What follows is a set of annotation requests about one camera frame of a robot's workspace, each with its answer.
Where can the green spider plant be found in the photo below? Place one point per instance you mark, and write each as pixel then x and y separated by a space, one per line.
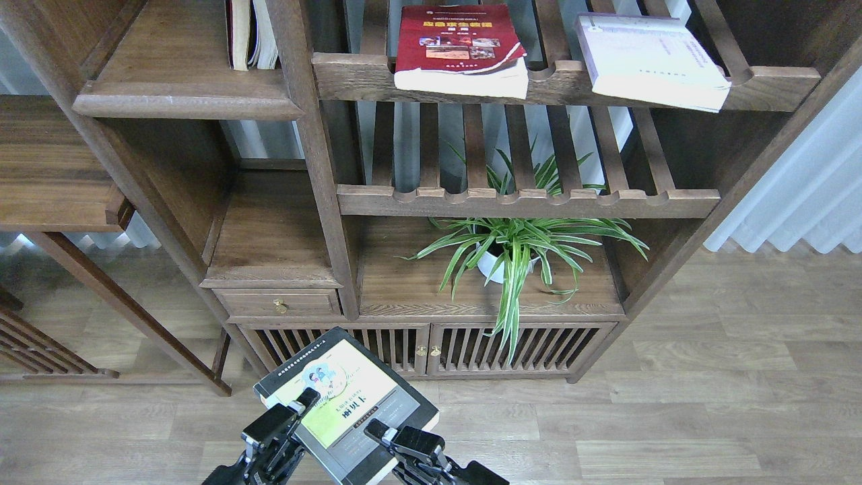
pixel 533 240

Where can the white lavender cover book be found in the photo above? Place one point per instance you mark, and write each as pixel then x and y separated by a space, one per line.
pixel 651 60

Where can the white curtain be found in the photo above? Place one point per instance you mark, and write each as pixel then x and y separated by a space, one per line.
pixel 812 192

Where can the brass drawer knob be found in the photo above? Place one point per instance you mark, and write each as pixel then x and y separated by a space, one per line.
pixel 279 307

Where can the brass cabinet door knobs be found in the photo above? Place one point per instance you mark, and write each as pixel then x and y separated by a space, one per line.
pixel 433 351

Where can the red cover book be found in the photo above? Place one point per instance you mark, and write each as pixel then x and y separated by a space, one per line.
pixel 470 50

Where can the upright books on shelf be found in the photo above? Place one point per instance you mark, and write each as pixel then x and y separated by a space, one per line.
pixel 251 39

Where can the white plant pot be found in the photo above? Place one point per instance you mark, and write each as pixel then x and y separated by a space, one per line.
pixel 491 261

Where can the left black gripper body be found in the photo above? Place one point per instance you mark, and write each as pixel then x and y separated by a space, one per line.
pixel 273 462

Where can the dark wooden bookshelf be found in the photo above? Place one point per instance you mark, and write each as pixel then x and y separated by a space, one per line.
pixel 271 185

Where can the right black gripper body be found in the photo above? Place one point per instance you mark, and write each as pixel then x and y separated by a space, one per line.
pixel 437 469

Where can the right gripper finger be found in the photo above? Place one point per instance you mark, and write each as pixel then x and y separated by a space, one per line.
pixel 408 444

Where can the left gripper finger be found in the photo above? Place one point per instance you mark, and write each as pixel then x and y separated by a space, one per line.
pixel 279 422

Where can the green grey cover book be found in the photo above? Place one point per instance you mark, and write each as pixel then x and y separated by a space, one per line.
pixel 355 388

